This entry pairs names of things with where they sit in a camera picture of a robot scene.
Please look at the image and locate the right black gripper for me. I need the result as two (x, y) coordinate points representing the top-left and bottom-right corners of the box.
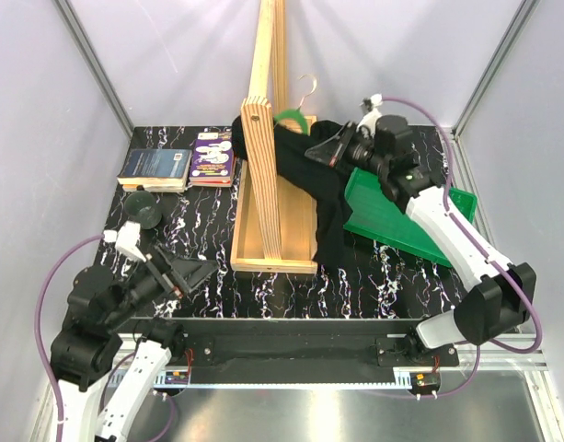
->
(305, 122), (388, 178)

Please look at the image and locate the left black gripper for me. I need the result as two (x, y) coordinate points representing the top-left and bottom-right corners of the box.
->
(105, 239), (219, 327)

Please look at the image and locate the black t shirt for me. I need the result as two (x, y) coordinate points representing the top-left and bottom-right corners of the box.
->
(230, 115), (356, 263)

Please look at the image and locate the green clothes hanger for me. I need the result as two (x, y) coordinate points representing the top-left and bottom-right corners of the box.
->
(273, 74), (317, 135)

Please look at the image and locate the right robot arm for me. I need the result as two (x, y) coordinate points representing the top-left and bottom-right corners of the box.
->
(305, 115), (543, 366)

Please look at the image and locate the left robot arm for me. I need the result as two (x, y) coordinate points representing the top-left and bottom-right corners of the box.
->
(50, 246), (218, 441)

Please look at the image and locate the wooden hanger stand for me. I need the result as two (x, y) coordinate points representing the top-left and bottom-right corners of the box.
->
(230, 1), (317, 274)

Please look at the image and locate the green plastic tray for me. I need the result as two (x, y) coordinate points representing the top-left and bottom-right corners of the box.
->
(342, 167), (478, 268)

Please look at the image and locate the dark green cup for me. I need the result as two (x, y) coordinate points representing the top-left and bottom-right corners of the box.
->
(124, 191), (162, 230)

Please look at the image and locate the purple cartoon book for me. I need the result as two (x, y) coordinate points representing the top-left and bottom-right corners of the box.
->
(189, 129), (236, 187)

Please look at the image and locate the dark blue book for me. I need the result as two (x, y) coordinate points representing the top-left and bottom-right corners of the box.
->
(117, 148), (192, 192)

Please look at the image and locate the black marble mat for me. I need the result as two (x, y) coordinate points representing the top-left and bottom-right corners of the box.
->
(80, 124), (522, 320)

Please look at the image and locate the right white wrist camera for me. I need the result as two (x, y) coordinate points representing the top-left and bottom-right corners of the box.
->
(357, 93), (383, 138)

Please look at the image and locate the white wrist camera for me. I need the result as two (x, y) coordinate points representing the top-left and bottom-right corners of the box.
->
(357, 93), (383, 138)
(103, 221), (147, 262)

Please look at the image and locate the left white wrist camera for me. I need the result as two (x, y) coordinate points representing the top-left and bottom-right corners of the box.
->
(103, 221), (147, 262)

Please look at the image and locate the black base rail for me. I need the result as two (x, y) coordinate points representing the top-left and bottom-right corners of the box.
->
(118, 316), (460, 386)

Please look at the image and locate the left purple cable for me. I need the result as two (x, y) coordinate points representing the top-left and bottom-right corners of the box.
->
(34, 234), (109, 442)

